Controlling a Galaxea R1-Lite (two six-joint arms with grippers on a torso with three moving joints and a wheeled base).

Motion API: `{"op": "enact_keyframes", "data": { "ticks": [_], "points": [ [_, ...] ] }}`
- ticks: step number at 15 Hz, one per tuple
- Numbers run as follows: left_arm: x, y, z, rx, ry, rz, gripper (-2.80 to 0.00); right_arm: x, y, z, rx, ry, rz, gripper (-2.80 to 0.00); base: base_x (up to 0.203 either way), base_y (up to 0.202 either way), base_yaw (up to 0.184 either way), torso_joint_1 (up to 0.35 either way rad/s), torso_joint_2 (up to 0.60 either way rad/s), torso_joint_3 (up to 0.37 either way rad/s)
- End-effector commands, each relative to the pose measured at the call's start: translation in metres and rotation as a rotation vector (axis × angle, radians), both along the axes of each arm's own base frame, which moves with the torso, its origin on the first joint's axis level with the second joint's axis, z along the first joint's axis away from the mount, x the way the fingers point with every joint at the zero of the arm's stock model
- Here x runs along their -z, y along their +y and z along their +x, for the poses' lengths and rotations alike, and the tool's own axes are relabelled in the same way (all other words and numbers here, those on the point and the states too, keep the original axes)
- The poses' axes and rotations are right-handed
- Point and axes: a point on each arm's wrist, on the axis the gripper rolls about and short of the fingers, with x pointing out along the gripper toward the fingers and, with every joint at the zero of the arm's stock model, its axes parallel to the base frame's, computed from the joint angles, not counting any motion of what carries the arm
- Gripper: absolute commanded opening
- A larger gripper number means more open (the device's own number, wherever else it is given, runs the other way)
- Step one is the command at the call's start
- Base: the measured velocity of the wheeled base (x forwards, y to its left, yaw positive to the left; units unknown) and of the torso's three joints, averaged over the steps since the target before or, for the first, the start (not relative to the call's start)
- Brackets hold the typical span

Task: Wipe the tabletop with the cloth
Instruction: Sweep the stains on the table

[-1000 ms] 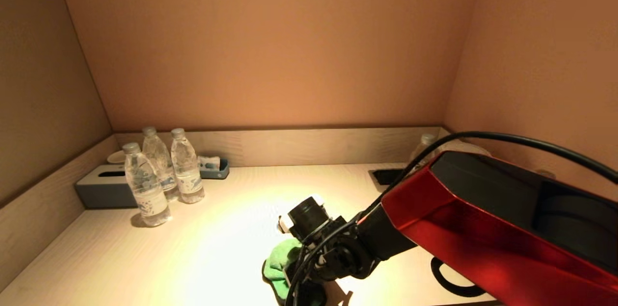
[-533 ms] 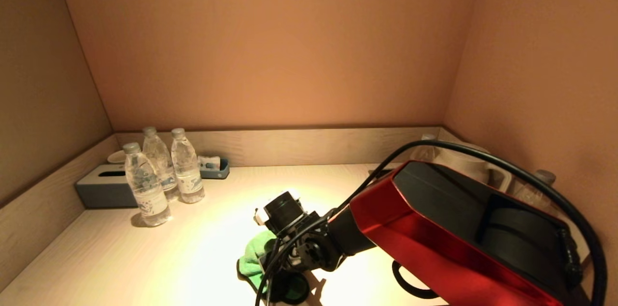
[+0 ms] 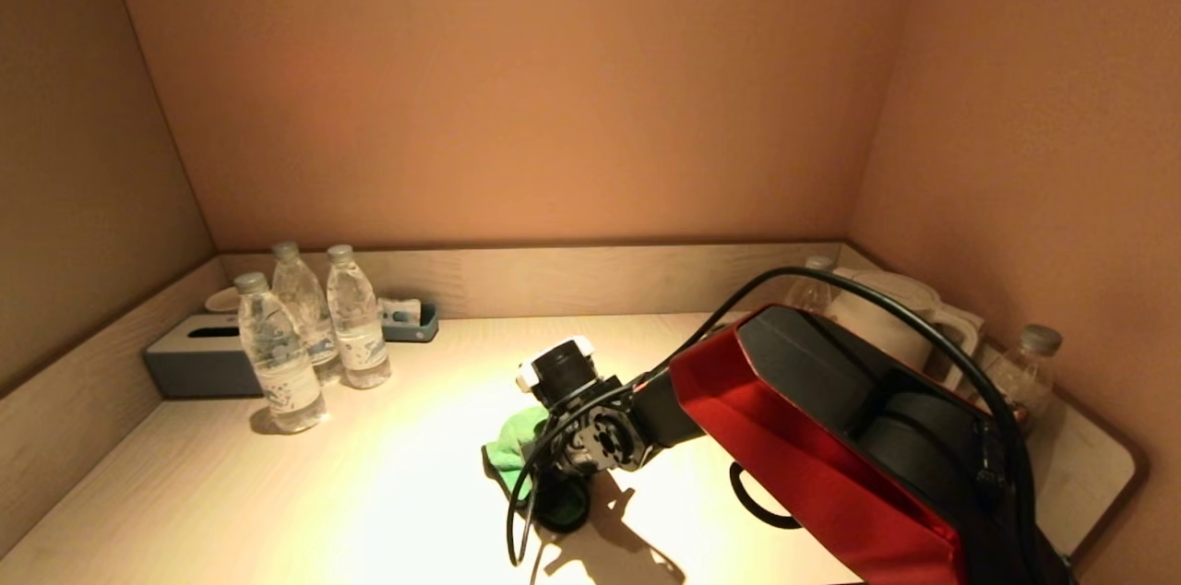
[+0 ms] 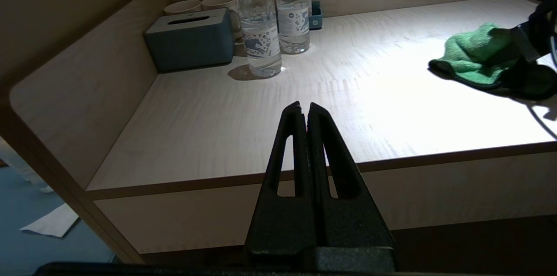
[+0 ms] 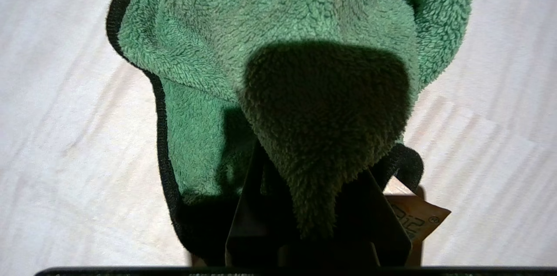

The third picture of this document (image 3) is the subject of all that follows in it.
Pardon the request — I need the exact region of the green microfibre cloth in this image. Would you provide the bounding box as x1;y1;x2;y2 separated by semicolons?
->
482;405;591;532

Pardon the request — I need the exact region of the small blue tray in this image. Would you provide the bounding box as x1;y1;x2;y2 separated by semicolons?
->
380;303;439;345

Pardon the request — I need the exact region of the clear water bottle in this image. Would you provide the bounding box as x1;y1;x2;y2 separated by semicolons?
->
233;272;327;435
325;245;391;391
271;243;342;388

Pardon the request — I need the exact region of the amber drink bottle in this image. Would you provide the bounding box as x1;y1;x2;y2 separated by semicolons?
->
784;255;836;314

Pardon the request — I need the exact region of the white electric kettle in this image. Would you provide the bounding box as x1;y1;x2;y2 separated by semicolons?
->
826;267;984;383

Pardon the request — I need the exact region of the grey tissue box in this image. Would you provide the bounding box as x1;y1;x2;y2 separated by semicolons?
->
143;316;267;401

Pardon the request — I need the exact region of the dark drink bottle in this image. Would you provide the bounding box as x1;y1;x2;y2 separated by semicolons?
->
983;324;1057;438

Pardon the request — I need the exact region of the black cable loop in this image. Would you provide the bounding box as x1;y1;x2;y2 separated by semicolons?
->
728;462;804;531

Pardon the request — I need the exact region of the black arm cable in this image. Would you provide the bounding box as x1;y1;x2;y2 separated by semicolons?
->
506;267;1034;567

